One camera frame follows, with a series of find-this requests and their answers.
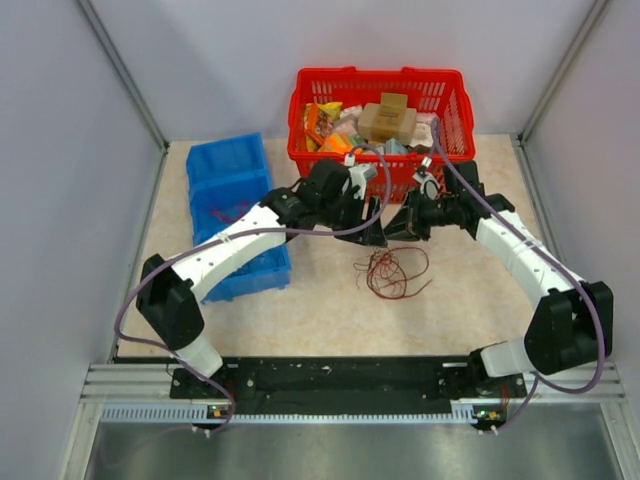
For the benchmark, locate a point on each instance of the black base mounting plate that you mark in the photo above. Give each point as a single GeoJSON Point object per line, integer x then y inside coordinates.
{"type": "Point", "coordinates": [345, 385]}

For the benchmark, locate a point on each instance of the brown cardboard box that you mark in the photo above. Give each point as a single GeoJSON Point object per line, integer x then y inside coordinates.
{"type": "Point", "coordinates": [390, 118]}

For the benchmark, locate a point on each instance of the orange sponge daddy box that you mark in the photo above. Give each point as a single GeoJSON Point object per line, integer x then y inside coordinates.
{"type": "Point", "coordinates": [336, 143]}

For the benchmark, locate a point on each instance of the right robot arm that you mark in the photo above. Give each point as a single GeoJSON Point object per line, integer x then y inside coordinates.
{"type": "Point", "coordinates": [572, 323]}

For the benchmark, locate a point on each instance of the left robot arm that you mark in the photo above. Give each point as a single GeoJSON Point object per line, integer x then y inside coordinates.
{"type": "Point", "coordinates": [333, 196]}

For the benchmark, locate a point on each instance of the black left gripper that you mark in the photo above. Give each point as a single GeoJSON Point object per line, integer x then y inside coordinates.
{"type": "Point", "coordinates": [370, 235]}

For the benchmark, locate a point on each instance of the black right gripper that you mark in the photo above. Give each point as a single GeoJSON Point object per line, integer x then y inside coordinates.
{"type": "Point", "coordinates": [407, 223]}

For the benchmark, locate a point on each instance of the red plastic shopping basket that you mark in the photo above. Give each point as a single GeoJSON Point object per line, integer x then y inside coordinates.
{"type": "Point", "coordinates": [332, 108]}

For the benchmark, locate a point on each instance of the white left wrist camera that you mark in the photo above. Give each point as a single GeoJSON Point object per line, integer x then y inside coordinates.
{"type": "Point", "coordinates": [360, 175]}

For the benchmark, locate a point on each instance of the grey aluminium frame rail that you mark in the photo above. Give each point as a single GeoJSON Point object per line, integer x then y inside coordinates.
{"type": "Point", "coordinates": [586, 185]}

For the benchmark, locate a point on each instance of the blue plastic compartment bin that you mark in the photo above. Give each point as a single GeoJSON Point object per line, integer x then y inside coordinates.
{"type": "Point", "coordinates": [225, 179]}

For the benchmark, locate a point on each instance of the teal sponge package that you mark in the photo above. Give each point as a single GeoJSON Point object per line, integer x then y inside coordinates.
{"type": "Point", "coordinates": [395, 147]}

